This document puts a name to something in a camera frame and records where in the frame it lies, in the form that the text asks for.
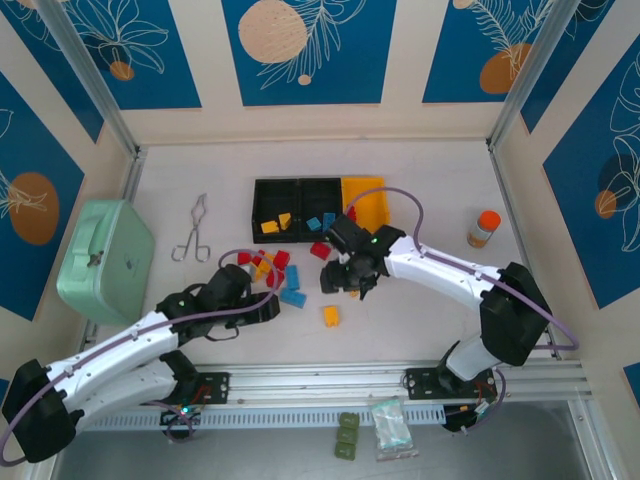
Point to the clear plastic bag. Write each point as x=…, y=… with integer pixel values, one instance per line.
x=392, y=425

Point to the metal scissor tongs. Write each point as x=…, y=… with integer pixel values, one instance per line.
x=194, y=225

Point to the aluminium frame post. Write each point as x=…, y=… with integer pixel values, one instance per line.
x=531, y=75
x=92, y=75

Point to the yellow plastic bin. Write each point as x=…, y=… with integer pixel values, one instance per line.
x=375, y=212

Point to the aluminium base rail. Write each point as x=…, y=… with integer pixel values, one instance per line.
x=320, y=380

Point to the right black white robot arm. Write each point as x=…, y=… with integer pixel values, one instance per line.
x=440, y=270

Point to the olive green block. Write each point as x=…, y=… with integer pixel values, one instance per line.
x=347, y=434
x=349, y=420
x=344, y=450

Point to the short blue lego brick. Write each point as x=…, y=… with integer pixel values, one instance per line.
x=328, y=220

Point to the orange capped bottle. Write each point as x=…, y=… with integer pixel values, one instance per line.
x=484, y=227

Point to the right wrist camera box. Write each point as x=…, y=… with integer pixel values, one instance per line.
x=347, y=232

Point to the mint green carry case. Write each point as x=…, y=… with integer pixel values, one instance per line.
x=115, y=250

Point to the long blue lego brick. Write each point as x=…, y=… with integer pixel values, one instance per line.
x=313, y=223
x=292, y=277
x=293, y=298

